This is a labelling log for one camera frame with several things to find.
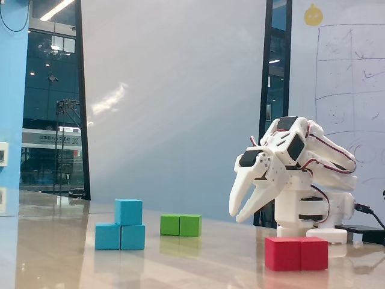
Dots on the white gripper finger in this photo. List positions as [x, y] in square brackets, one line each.
[261, 200]
[240, 189]

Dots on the small blue cube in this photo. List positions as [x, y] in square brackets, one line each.
[128, 212]

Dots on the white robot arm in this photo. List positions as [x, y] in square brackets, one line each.
[294, 183]

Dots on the long red block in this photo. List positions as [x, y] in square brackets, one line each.
[296, 254]

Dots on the long green block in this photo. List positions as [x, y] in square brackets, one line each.
[180, 225]

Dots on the long blue block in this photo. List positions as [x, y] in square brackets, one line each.
[120, 237]

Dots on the black power box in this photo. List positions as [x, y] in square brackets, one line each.
[370, 234]

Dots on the whiteboard with marker drawings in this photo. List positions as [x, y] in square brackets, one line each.
[337, 75]

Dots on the yellow round face sticker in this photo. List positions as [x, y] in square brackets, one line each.
[314, 16]

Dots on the metal lattice tower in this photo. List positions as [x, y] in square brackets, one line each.
[67, 103]

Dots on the white lettered sign banner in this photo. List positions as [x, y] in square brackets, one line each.
[51, 140]

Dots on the black window frame post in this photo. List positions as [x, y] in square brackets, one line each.
[264, 90]
[82, 120]

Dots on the white wall switch box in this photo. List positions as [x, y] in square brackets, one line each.
[3, 153]

